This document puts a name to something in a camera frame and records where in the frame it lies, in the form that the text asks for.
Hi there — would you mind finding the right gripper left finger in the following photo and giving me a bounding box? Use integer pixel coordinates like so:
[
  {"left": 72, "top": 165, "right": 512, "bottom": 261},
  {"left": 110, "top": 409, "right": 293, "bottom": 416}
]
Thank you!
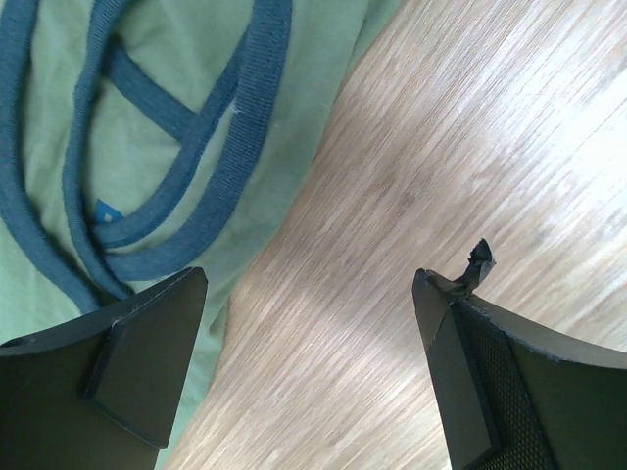
[{"left": 1, "top": 267, "right": 208, "bottom": 469}]

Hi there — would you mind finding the green motorcycle tank top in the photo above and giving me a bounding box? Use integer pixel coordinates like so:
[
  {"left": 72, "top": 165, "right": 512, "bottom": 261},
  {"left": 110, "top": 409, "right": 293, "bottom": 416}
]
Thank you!
[{"left": 1, "top": 0, "right": 398, "bottom": 466}]

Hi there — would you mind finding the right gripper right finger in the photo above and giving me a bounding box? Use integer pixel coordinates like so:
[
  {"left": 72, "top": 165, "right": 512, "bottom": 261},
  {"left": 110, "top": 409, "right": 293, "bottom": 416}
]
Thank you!
[{"left": 412, "top": 241, "right": 626, "bottom": 469}]

